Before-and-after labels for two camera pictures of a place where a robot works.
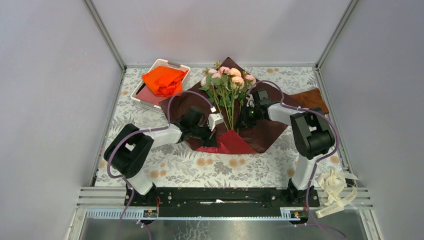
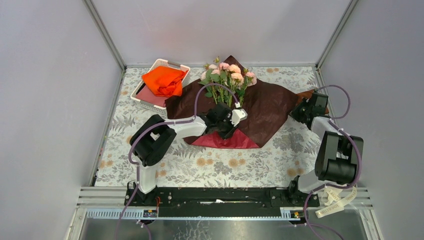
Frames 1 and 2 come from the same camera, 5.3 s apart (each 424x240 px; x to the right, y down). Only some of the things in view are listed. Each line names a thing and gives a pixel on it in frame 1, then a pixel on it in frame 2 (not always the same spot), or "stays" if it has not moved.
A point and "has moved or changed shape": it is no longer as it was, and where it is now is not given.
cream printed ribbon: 336,191 stays
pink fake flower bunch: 226,86 stays
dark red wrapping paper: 215,108 has moved or changed shape
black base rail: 221,202 stays
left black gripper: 210,140 -> 230,128
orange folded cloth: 165,81 stays
